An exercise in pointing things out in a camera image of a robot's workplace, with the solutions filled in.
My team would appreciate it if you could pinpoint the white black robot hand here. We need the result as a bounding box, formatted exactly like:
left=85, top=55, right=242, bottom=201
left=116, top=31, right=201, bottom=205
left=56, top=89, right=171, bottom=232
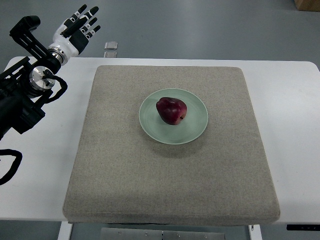
left=48, top=4, right=101, bottom=63

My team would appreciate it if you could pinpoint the red apple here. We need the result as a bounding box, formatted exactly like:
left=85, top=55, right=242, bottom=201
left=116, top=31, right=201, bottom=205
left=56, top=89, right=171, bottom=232
left=155, top=97, right=188, bottom=125

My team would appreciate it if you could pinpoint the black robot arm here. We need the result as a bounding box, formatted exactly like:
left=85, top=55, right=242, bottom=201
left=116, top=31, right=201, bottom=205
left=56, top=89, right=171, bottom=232
left=0, top=15, right=68, bottom=137

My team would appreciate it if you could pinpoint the pale green plate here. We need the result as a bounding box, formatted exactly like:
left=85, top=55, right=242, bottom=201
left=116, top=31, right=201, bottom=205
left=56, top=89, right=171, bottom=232
left=138, top=88, right=209, bottom=145

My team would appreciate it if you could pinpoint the lower floor socket cover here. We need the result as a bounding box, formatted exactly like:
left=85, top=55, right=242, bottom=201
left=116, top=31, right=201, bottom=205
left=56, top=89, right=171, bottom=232
left=103, top=51, right=117, bottom=58

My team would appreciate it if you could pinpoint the beige fabric cushion mat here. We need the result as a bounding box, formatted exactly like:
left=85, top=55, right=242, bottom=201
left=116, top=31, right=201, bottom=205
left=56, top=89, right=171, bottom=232
left=63, top=65, right=281, bottom=226

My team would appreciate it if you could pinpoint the white table leg left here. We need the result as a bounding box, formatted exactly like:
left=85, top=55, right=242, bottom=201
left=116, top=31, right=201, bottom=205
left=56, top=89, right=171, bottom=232
left=57, top=221, right=73, bottom=240

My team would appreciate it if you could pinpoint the white table leg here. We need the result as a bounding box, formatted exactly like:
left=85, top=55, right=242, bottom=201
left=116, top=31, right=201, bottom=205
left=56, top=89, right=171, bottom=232
left=57, top=221, right=73, bottom=240
left=248, top=224, right=263, bottom=240

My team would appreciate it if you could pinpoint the cardboard box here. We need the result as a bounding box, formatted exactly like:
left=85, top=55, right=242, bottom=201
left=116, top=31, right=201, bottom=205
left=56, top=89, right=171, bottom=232
left=294, top=0, right=320, bottom=12

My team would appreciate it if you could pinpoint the white table leg right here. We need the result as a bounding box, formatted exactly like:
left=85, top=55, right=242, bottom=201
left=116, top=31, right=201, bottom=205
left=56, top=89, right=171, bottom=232
left=248, top=224, right=263, bottom=240

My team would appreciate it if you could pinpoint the black table control panel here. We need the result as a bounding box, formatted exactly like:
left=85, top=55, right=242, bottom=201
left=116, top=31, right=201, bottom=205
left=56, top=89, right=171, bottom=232
left=286, top=224, right=320, bottom=232

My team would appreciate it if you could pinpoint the black sleeved cable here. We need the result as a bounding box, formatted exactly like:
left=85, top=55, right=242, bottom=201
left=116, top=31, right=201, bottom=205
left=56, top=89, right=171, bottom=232
left=0, top=148, right=24, bottom=186

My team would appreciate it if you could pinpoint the metal base plate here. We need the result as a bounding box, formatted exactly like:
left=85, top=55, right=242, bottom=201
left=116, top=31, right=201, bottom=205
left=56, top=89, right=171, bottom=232
left=100, top=227, right=226, bottom=240

